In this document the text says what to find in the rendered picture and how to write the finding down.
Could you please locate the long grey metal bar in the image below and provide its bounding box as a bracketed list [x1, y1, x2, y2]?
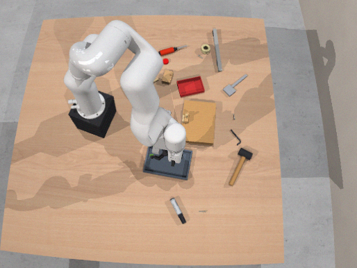
[213, 28, 222, 72]

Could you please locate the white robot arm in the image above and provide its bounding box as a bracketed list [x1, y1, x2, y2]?
[64, 20, 186, 156]

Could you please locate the red rectangular tray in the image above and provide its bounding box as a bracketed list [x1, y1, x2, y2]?
[176, 76, 205, 97]

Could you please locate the red-handled screwdriver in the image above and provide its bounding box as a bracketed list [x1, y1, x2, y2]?
[159, 45, 187, 56]

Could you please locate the beige cylindrical collar with hole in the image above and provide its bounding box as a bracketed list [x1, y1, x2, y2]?
[201, 44, 210, 54]

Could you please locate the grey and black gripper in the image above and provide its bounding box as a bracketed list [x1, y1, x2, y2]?
[168, 151, 183, 167]

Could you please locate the black-headed mallet with wooden handle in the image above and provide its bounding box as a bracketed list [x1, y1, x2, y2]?
[229, 148, 253, 186]

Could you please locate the white marker with black cap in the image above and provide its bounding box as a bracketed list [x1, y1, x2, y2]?
[170, 198, 186, 224]

